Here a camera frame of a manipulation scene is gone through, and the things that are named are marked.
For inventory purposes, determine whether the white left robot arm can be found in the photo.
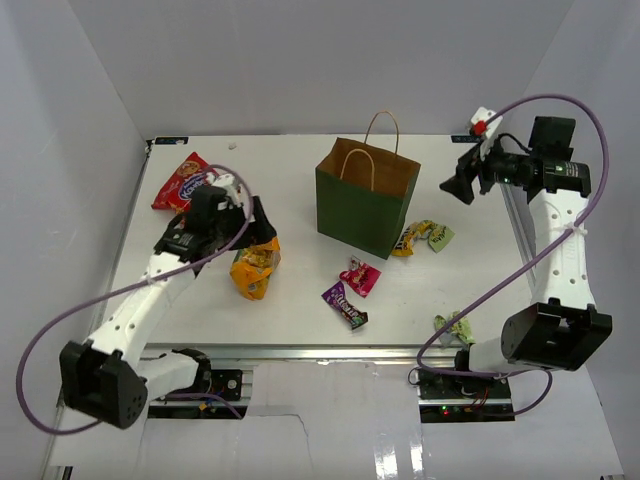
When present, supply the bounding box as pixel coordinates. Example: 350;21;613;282
59;185;276;429

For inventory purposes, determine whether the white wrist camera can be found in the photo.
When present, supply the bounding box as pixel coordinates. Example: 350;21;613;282
469;107;503;160
207;172;243;207

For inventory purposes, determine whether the yellow candy packet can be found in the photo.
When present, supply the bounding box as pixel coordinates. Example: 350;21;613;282
391;220;435;257

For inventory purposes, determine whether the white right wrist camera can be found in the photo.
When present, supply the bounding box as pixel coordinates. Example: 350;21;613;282
469;107;503;160

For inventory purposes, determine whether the red cookie snack bag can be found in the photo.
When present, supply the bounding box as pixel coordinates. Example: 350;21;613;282
151;152;209;214

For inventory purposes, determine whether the aluminium table rail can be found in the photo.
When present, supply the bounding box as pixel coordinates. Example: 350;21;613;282
139;342;451;363

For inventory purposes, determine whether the light green snack wrapper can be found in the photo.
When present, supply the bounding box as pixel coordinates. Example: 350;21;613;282
433;311;475;347

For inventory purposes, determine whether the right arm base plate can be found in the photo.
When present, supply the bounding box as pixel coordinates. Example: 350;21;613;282
407;368;515;424

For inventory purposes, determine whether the purple chocolate bar wrapper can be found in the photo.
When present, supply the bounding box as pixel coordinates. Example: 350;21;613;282
321;281;368;330

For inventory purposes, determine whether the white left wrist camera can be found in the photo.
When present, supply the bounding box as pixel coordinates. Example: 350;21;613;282
207;172;243;207

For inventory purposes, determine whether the pink candy packet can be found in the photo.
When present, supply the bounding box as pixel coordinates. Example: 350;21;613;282
339;256;381;298

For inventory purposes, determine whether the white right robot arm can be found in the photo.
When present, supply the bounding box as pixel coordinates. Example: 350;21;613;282
440;139;612;399

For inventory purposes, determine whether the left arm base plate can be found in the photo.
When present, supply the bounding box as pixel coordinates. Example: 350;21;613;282
149;369;252;420

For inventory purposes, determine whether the green candy wrapper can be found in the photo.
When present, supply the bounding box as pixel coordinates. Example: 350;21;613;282
427;224;455;253

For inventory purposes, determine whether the orange chips bag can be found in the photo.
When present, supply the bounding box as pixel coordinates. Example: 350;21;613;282
229;237;281;300

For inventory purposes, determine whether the green paper bag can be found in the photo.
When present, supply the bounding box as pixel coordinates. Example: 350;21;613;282
315;130;421;260

